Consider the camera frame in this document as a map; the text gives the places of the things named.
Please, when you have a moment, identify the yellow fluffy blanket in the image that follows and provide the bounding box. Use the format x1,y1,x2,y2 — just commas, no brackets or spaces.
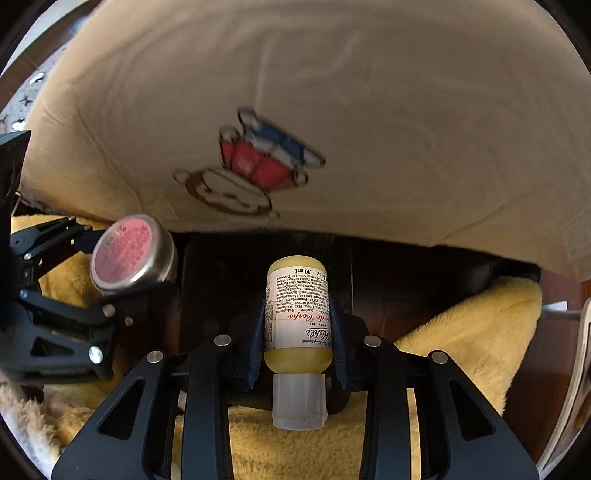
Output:
1,218,542,479

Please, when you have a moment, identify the grey patterned duvet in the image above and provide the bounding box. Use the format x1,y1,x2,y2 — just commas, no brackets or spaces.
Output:
0,43,68,134

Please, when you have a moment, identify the beige cartoon print blanket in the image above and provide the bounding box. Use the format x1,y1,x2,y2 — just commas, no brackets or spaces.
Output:
20,1,590,281

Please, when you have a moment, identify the small yellow lotion bottle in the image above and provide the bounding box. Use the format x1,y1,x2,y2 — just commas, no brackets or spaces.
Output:
264,255,332,431

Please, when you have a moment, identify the round metal tin pink label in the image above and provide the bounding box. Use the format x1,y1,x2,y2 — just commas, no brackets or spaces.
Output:
90,214,177,296

